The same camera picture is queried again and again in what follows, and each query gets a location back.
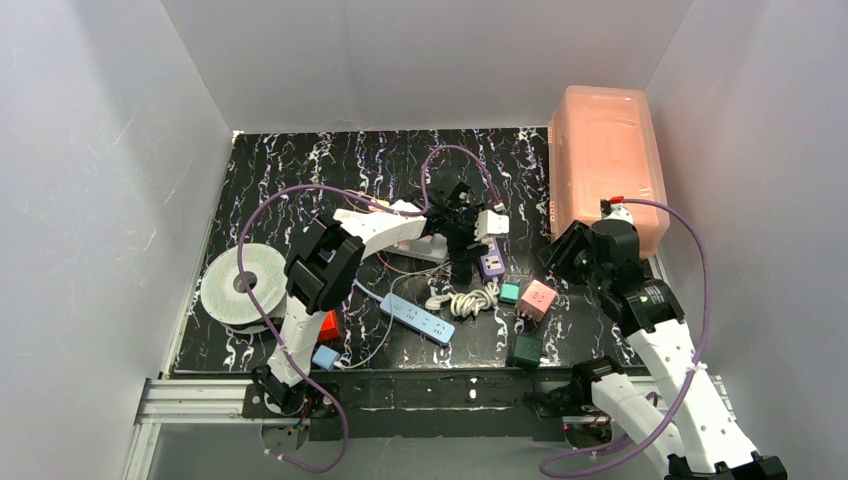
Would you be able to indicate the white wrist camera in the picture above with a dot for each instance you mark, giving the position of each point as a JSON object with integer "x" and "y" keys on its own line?
{"x": 491, "y": 224}
{"x": 614, "y": 209}

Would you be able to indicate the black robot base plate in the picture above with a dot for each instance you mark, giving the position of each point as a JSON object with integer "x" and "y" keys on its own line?
{"x": 451, "y": 403}

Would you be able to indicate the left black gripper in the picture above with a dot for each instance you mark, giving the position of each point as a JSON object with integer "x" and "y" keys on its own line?
{"x": 460, "y": 241}

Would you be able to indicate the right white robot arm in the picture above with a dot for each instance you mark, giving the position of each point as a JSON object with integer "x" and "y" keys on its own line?
{"x": 696, "y": 437}

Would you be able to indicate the blue power strip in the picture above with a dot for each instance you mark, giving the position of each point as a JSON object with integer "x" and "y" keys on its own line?
{"x": 417, "y": 319}

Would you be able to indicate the white filament spool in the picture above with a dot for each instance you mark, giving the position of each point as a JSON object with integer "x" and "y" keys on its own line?
{"x": 225, "y": 285}

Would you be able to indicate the teal charger plug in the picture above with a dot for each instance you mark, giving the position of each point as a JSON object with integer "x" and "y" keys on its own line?
{"x": 509, "y": 293}

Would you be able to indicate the pink translucent storage box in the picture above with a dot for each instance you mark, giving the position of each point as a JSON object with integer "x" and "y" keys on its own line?
{"x": 602, "y": 144}

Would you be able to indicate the purple cube socket adapter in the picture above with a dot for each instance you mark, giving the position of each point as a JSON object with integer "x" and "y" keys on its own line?
{"x": 491, "y": 264}

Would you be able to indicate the light blue charger plug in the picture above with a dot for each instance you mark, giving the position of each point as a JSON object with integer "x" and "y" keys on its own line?
{"x": 326, "y": 358}

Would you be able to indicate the pink cube socket adapter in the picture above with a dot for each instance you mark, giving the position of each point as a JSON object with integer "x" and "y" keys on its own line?
{"x": 536, "y": 301}

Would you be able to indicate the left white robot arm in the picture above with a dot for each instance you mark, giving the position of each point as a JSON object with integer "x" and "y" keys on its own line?
{"x": 323, "y": 263}

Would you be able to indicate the white power strip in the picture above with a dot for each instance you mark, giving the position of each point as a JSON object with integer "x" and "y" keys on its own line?
{"x": 431, "y": 248}

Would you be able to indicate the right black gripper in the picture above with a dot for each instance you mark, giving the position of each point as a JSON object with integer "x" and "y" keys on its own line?
{"x": 563, "y": 251}

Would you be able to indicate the green cube socket adapter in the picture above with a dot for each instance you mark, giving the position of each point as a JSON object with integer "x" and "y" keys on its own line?
{"x": 525, "y": 352}

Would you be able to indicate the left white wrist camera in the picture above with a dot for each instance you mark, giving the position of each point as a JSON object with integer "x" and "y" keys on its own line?
{"x": 491, "y": 224}

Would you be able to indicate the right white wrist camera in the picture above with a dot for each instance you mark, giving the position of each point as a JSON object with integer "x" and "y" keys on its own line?
{"x": 614, "y": 209}

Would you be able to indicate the red cube socket adapter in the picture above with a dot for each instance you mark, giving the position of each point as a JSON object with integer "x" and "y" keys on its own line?
{"x": 331, "y": 328}

